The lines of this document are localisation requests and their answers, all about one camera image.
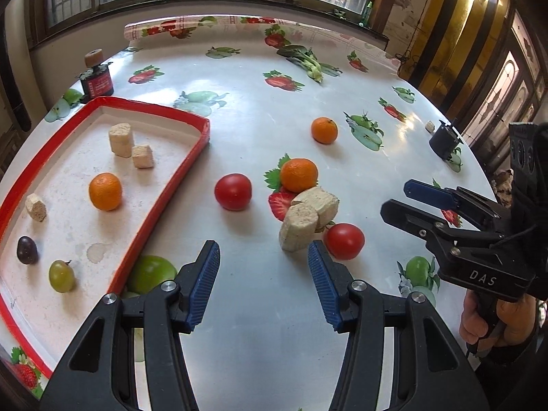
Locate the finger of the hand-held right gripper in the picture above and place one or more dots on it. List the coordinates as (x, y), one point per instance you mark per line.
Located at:
(406, 216)
(428, 192)

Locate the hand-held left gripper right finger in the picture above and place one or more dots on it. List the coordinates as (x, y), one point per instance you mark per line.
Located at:
(325, 282)

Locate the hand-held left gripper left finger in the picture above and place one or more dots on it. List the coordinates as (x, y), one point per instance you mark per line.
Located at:
(203, 282)

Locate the red tomato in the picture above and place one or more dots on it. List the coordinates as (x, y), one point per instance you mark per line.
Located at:
(344, 241)
(233, 191)

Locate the orange mandarin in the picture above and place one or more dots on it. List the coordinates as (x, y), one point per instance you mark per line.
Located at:
(105, 191)
(299, 174)
(324, 130)

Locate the beige biscuit block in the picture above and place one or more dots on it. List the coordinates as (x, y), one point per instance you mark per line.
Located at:
(121, 139)
(322, 200)
(35, 207)
(297, 227)
(142, 156)

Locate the green grape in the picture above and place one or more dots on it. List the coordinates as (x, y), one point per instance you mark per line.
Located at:
(62, 276)

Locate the red rimmed white tray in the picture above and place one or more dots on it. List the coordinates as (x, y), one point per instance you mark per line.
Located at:
(64, 227)

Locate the dark purple grape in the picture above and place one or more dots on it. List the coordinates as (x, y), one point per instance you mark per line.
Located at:
(27, 249)

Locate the person's right hand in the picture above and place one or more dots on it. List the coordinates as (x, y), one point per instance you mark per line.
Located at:
(518, 321)

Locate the black cup with straw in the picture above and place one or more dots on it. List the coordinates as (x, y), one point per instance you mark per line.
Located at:
(445, 142)

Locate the small beige biscuit piece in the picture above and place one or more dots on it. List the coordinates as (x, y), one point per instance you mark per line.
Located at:
(429, 126)

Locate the golden glass cabinet door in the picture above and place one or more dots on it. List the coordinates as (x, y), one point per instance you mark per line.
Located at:
(471, 51)

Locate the green leafy vegetable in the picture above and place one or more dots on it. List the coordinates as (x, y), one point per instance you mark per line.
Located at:
(306, 62)

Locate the green bottle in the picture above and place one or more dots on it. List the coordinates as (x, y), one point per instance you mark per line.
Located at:
(367, 13)

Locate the dark bottle with red label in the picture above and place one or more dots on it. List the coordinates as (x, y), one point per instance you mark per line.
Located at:
(97, 81)

